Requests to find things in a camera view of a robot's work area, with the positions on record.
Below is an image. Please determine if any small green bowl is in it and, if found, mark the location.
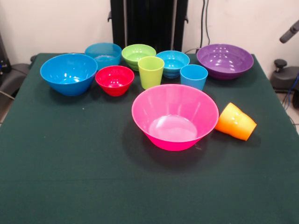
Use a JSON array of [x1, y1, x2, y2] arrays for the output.
[[121, 44, 157, 71]]

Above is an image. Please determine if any small blue bowl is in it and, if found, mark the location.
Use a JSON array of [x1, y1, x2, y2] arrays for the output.
[[84, 42, 122, 71]]

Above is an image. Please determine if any black wall cable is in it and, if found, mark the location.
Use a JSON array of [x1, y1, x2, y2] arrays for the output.
[[199, 0, 211, 52]]

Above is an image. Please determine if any black pedestal column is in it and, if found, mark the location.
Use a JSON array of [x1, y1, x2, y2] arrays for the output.
[[107, 0, 189, 55]]

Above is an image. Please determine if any dark grey machine base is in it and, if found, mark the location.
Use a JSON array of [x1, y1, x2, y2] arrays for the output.
[[270, 59, 299, 94], [0, 63, 31, 98]]

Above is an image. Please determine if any small red bowl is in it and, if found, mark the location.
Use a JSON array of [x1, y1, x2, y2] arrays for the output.
[[94, 65, 135, 97]]

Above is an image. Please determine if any small cyan bowl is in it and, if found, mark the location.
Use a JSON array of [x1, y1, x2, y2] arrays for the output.
[[156, 50, 191, 78]]

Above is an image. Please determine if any blue cup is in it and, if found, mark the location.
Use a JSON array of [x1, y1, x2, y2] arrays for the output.
[[179, 64, 208, 91]]

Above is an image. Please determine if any black equipment case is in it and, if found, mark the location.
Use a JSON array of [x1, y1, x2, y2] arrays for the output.
[[0, 34, 11, 77]]

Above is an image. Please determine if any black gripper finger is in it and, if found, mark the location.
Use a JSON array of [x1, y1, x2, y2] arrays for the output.
[[279, 20, 299, 44]]

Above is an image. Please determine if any dark green tablecloth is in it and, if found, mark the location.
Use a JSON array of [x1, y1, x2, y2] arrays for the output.
[[0, 52, 299, 224]]

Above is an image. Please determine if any large purple bowl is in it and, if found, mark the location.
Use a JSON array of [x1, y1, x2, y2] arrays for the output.
[[196, 43, 255, 81]]

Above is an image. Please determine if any green cup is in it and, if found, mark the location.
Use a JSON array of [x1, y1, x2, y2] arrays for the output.
[[137, 56, 165, 90]]

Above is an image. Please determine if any large pink bowl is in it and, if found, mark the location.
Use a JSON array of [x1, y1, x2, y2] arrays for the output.
[[131, 84, 220, 152]]

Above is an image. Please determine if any large blue bowl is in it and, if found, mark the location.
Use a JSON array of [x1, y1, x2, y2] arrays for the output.
[[40, 53, 98, 97]]

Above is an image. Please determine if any orange cup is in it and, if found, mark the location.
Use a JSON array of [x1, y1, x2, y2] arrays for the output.
[[230, 114, 257, 141], [214, 102, 243, 135]]

